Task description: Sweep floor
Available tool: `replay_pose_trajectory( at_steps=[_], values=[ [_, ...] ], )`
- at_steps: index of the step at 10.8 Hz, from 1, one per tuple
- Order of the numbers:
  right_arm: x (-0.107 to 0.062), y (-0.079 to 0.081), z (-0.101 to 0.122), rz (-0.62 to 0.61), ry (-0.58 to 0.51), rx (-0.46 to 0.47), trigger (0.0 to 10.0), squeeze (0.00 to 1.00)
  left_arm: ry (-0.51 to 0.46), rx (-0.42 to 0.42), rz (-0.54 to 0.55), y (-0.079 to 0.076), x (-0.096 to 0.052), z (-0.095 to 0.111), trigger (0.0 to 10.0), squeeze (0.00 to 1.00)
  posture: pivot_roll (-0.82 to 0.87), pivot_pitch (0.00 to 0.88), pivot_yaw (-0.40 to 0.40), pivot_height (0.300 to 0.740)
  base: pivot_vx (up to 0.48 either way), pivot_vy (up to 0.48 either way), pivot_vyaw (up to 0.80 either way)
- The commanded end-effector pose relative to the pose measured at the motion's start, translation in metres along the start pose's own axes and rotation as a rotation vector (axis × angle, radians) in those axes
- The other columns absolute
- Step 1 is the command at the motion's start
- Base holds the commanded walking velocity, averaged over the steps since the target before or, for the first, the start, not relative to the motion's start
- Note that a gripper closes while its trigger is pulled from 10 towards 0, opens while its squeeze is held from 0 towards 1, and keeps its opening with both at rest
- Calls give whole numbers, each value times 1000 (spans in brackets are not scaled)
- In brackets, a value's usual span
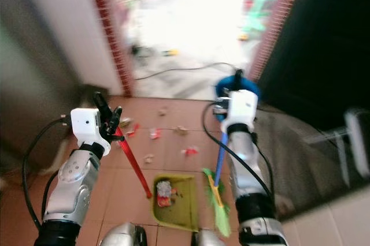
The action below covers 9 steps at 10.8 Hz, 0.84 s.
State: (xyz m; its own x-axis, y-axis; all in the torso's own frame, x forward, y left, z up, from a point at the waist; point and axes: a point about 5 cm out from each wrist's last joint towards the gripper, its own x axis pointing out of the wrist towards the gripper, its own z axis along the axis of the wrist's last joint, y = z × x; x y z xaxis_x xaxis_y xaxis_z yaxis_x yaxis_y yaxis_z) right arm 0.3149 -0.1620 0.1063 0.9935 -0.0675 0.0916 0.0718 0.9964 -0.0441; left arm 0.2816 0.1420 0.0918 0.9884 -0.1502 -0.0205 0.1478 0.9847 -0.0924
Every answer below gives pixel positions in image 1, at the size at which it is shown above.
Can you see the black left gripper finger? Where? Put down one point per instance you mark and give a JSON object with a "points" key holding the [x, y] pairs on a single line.
{"points": [[103, 106], [118, 116]]}

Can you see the small red litter scrap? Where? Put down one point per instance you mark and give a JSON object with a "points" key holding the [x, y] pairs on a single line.
{"points": [[155, 134], [189, 152]]}

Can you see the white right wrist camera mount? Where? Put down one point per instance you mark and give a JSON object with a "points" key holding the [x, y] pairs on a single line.
{"points": [[243, 107]]}

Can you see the blue plastic bucket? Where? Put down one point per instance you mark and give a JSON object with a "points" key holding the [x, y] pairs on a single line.
{"points": [[251, 85]]}

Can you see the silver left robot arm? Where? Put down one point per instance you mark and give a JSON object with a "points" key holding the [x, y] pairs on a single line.
{"points": [[69, 188]]}

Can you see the silver robot right leg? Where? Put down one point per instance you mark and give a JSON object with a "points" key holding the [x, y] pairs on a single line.
{"points": [[203, 238]]}

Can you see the white metal rack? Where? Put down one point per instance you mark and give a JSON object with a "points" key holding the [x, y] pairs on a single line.
{"points": [[355, 142]]}

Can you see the green plastic chair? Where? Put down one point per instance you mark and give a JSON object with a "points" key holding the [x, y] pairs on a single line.
{"points": [[263, 6]]}

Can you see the silver robot leg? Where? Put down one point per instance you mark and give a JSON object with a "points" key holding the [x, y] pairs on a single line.
{"points": [[203, 238], [124, 235]]}

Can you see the beige paper scrap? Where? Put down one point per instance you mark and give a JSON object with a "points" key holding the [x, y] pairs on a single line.
{"points": [[162, 110], [180, 130], [148, 157]]}

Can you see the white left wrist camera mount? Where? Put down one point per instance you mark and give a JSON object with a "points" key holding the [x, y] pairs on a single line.
{"points": [[84, 125]]}

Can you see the silver robot left leg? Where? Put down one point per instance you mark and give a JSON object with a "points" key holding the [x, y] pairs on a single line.
{"points": [[124, 235]]}

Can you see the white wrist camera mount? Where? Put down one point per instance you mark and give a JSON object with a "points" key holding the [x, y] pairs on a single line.
{"points": [[84, 125], [243, 107]]}

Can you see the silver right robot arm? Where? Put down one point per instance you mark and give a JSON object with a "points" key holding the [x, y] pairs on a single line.
{"points": [[248, 171]]}

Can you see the white red crumpled wrapper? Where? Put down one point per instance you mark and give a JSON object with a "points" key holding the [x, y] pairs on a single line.
{"points": [[165, 193]]}

